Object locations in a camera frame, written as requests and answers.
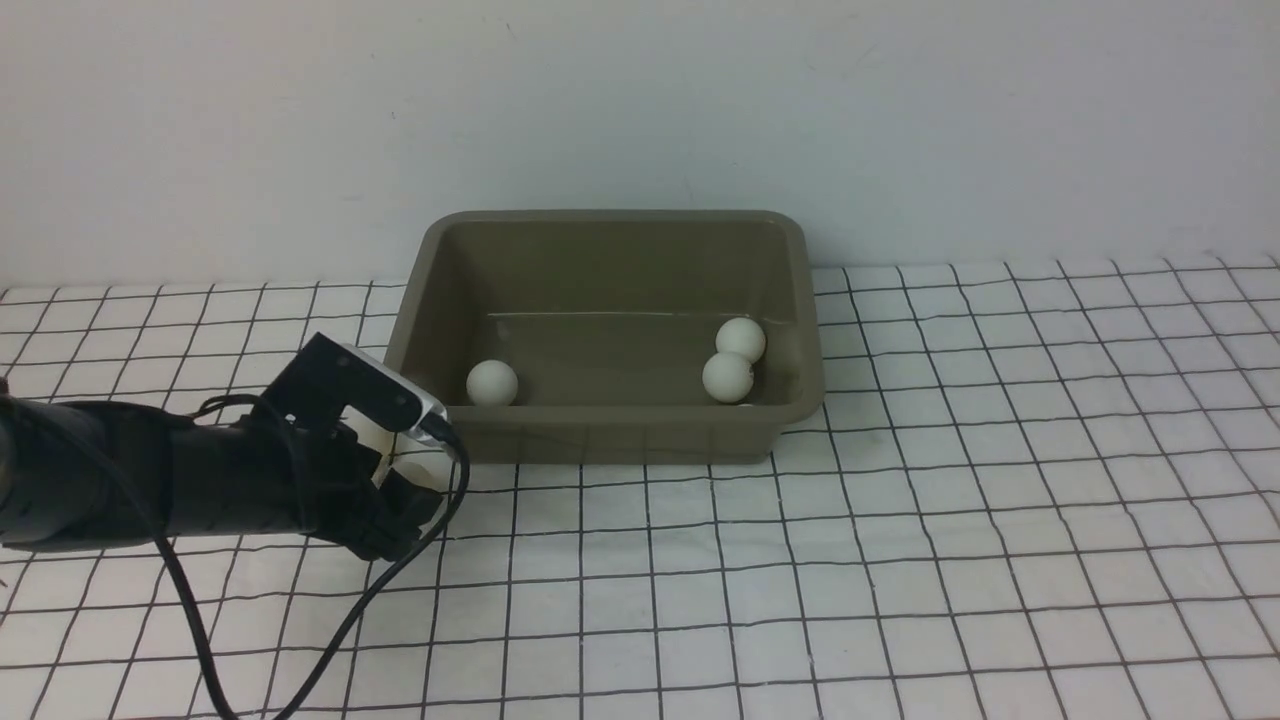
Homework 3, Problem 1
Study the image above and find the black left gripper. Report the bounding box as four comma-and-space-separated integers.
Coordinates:
239, 415, 445, 562

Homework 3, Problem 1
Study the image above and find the white marked ping-pong ball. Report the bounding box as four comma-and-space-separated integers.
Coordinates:
701, 352, 754, 405

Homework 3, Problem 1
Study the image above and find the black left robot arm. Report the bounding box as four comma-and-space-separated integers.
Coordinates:
1, 395, 445, 561

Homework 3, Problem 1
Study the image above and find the olive green plastic bin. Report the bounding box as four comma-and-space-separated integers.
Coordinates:
384, 210, 826, 465

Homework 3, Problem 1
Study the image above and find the white grid-pattern tablecloth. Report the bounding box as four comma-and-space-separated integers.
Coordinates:
1, 255, 1279, 719

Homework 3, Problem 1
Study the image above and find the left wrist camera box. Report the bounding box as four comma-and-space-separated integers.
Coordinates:
262, 333, 460, 446

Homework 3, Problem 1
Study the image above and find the black left camera cable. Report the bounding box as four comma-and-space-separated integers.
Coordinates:
0, 392, 471, 720

